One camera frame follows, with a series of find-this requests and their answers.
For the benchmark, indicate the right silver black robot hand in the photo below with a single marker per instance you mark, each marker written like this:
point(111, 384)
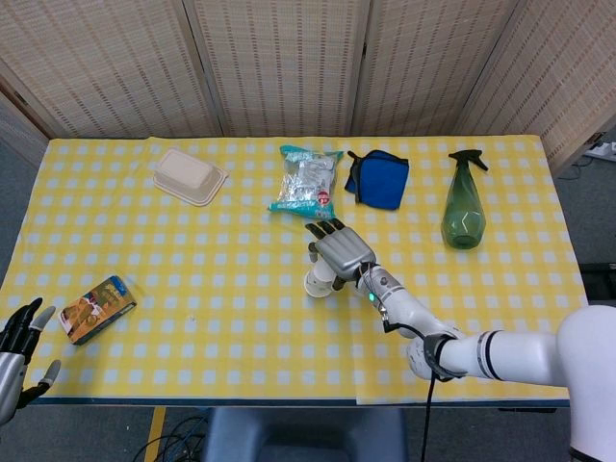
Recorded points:
point(342, 250)

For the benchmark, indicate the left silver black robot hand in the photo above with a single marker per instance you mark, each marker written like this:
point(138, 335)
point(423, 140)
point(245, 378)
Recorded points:
point(14, 353)

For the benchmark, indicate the white paper cup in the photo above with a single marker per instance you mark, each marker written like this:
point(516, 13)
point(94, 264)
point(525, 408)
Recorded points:
point(319, 281)

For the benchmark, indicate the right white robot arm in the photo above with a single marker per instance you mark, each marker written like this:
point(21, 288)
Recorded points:
point(481, 346)

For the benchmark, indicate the teal snack bag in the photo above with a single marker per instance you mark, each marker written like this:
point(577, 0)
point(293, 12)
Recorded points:
point(306, 184)

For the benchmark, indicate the blue folded cloth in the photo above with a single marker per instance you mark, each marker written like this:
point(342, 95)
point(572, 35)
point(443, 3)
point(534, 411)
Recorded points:
point(378, 178)

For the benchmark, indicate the small yellow snack box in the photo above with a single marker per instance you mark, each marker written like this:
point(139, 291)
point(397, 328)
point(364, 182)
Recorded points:
point(99, 309)

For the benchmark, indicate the green plastic spray bottle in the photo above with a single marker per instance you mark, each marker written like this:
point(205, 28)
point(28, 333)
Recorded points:
point(463, 204)

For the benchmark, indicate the yellow checkered tablecloth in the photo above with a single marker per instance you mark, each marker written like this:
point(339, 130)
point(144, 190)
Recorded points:
point(216, 279)

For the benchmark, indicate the beige lidded food container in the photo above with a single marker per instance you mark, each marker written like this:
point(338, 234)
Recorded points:
point(188, 177)

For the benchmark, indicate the bamboo folding screen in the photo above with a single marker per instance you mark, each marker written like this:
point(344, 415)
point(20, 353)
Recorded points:
point(308, 67)

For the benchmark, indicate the blue grey chair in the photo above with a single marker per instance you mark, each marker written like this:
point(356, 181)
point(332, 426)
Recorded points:
point(303, 435)

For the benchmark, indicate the white power strip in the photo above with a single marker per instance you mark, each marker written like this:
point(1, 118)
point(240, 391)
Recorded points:
point(603, 150)

